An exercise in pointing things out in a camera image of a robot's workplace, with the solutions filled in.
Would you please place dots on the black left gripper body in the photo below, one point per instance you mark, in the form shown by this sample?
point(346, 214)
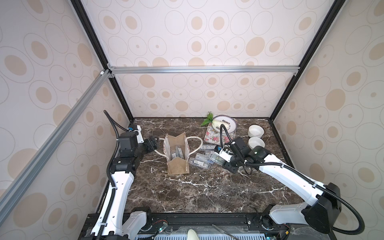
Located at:
point(146, 147)

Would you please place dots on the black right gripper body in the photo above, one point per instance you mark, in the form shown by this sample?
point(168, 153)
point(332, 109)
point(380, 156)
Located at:
point(227, 163)

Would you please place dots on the clear compass set case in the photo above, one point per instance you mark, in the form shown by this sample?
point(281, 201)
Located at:
point(207, 147)
point(174, 154)
point(179, 151)
point(217, 159)
point(204, 158)
point(199, 163)

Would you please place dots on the patterned canvas tote bag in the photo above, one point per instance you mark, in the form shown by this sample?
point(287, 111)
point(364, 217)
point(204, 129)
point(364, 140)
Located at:
point(178, 166)

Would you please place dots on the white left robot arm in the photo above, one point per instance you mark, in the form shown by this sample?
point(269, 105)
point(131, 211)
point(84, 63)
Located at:
point(121, 173)

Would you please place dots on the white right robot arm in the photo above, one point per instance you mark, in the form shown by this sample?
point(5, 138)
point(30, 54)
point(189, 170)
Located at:
point(320, 207)

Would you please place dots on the white bowl front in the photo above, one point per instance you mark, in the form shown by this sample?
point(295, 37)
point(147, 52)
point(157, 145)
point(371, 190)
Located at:
point(255, 141)

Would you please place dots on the white bowl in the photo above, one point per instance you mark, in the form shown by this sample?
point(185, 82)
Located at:
point(255, 141)
point(255, 131)

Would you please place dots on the white bowl rear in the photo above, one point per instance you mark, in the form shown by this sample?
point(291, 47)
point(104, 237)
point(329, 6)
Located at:
point(255, 131)

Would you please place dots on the round patterned plate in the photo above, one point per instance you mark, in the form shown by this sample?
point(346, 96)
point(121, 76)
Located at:
point(228, 122)

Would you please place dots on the white radish with leaves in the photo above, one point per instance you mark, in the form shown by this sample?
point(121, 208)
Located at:
point(216, 124)

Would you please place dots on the silver aluminium crossbar rear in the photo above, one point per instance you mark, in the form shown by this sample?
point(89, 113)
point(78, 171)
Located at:
point(205, 69)

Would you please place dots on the silver aluminium crossbar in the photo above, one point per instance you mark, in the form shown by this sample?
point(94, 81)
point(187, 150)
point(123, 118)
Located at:
point(20, 185)
point(205, 69)

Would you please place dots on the silver aluminium crossbar left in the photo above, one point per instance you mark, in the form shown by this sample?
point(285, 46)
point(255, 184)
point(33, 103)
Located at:
point(20, 185)

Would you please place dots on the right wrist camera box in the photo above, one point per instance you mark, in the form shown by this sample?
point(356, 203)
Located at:
point(226, 154)

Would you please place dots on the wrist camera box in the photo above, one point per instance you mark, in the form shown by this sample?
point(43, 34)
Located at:
point(138, 129)
point(226, 154)

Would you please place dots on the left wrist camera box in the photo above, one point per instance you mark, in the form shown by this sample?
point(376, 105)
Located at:
point(138, 129)

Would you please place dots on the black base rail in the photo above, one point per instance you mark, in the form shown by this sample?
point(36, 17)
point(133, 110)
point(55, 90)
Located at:
point(224, 226)

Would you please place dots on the black corner frame post left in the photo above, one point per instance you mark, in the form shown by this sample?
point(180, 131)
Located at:
point(94, 40)

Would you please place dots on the black corner frame post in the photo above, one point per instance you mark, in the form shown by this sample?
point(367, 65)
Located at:
point(321, 33)
point(94, 40)

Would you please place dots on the black corner frame post right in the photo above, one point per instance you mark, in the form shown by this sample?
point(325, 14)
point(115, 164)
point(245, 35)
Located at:
point(321, 33)

